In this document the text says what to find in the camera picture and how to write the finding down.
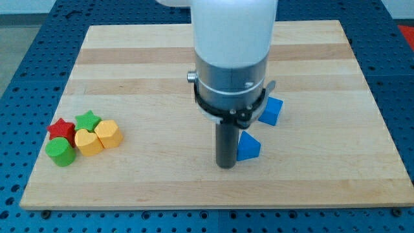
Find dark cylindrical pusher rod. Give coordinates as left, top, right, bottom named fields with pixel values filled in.
left=215, top=124, right=239, bottom=169

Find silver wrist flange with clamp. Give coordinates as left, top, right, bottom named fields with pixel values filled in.
left=187, top=54, right=276, bottom=129

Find blue triangle block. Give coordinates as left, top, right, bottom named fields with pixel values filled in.
left=237, top=131, right=261, bottom=161

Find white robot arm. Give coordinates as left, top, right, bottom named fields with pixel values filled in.
left=157, top=0, right=278, bottom=169

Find blue cube block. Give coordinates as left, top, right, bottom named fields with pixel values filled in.
left=258, top=97, right=283, bottom=126

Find wooden board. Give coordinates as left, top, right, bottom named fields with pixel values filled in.
left=20, top=20, right=413, bottom=210

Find yellow hexagon block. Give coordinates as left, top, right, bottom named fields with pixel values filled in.
left=94, top=120, right=124, bottom=149

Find yellow heart block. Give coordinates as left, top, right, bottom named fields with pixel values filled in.
left=74, top=129, right=104, bottom=157

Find green star block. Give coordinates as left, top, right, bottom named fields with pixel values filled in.
left=75, top=110, right=102, bottom=132

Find red star block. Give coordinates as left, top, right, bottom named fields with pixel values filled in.
left=47, top=118, right=76, bottom=148

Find green cylinder block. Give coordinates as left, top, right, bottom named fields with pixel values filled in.
left=45, top=137, right=76, bottom=167

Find red object at edge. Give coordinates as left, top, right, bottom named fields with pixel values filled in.
left=398, top=25, right=414, bottom=50

